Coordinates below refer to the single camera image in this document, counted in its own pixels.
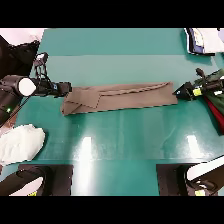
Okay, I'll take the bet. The red garment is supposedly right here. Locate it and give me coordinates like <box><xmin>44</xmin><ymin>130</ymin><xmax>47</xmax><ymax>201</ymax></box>
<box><xmin>203</xmin><ymin>96</ymin><xmax>224</xmax><ymax>136</ymax></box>

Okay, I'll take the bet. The green garment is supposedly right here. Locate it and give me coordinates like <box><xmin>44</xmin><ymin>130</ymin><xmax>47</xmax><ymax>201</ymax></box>
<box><xmin>199</xmin><ymin>68</ymin><xmax>224</xmax><ymax>115</ymax></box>

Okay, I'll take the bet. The brown T-shirt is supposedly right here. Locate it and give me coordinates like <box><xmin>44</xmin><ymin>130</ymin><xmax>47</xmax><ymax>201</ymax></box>
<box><xmin>60</xmin><ymin>81</ymin><xmax>179</xmax><ymax>117</ymax></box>

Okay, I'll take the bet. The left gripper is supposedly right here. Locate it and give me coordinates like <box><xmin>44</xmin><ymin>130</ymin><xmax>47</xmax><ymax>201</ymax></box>
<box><xmin>49</xmin><ymin>81</ymin><xmax>73</xmax><ymax>98</ymax></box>

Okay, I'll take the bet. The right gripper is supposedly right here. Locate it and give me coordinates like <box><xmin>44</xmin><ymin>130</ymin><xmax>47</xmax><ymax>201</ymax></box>
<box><xmin>173</xmin><ymin>81</ymin><xmax>202</xmax><ymax>101</ymax></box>

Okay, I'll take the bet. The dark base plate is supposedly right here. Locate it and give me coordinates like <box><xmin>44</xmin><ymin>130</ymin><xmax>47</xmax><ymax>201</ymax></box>
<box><xmin>155</xmin><ymin>162</ymin><xmax>188</xmax><ymax>197</ymax></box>
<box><xmin>17</xmin><ymin>163</ymin><xmax>74</xmax><ymax>197</ymax></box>

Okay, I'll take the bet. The white folded garment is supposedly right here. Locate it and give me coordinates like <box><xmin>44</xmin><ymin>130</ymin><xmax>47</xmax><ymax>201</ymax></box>
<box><xmin>194</xmin><ymin>28</ymin><xmax>224</xmax><ymax>54</ymax></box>

